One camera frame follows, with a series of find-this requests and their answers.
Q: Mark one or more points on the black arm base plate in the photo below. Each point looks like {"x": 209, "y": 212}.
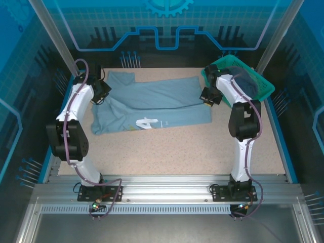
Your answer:
{"x": 220, "y": 193}
{"x": 111, "y": 195}

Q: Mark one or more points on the green plastic mesh basket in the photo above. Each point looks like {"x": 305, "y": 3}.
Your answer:
{"x": 235, "y": 62}

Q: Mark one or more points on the aluminium frame post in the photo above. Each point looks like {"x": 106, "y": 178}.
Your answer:
{"x": 279, "y": 35}
{"x": 57, "y": 38}

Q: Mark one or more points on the aluminium front rail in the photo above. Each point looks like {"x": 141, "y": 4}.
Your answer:
{"x": 164, "y": 187}

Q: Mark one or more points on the grey metal lower shelf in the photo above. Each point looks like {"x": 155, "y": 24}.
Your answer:
{"x": 162, "y": 227}

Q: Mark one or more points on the light blue t-shirt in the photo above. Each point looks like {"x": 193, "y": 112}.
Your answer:
{"x": 164, "y": 101}

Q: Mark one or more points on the dark blue t-shirt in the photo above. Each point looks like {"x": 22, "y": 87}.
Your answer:
{"x": 246, "y": 81}

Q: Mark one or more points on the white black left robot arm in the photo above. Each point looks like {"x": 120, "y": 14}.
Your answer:
{"x": 76, "y": 106}

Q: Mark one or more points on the small connector with green light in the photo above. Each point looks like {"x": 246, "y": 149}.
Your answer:
{"x": 96, "y": 204}
{"x": 243, "y": 207}

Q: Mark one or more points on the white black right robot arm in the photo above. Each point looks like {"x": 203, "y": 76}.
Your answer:
{"x": 243, "y": 121}

